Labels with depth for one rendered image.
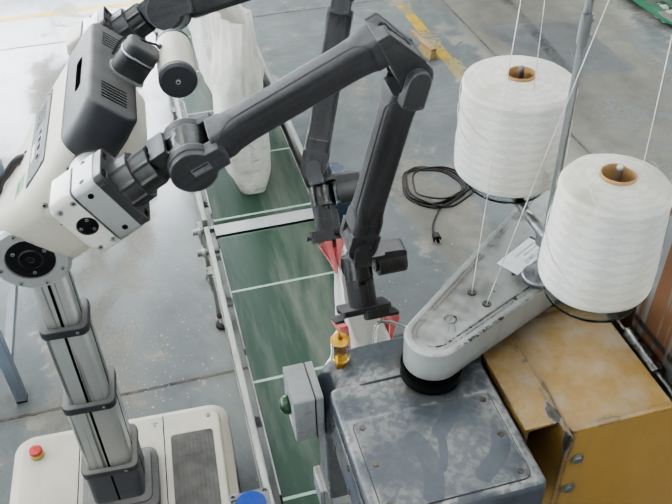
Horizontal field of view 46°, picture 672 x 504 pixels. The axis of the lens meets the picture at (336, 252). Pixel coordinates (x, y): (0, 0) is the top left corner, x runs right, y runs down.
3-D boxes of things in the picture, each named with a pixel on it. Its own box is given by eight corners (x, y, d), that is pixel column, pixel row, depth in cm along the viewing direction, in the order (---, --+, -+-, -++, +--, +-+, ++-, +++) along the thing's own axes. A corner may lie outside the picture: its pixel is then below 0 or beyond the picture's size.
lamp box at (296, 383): (286, 404, 123) (282, 365, 118) (313, 398, 124) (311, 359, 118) (296, 442, 118) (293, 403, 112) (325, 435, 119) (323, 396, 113)
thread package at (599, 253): (516, 255, 106) (533, 148, 95) (613, 235, 108) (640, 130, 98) (569, 331, 95) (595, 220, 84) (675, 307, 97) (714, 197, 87)
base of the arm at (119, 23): (97, 24, 168) (135, 65, 176) (127, 2, 166) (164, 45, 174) (98, 8, 174) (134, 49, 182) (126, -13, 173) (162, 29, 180)
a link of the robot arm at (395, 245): (343, 218, 155) (355, 248, 149) (398, 208, 157) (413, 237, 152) (342, 261, 164) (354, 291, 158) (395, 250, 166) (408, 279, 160)
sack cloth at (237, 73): (215, 140, 347) (192, -23, 301) (263, 133, 351) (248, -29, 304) (228, 201, 312) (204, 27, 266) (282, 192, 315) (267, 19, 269)
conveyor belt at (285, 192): (162, 19, 470) (160, 5, 464) (227, 11, 477) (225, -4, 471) (218, 245, 305) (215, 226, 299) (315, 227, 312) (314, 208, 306)
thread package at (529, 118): (436, 154, 126) (443, 55, 115) (532, 138, 129) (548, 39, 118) (477, 215, 114) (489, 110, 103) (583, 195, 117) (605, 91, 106)
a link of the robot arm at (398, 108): (385, 38, 130) (407, 72, 123) (416, 39, 132) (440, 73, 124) (334, 232, 158) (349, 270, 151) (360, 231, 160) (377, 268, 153)
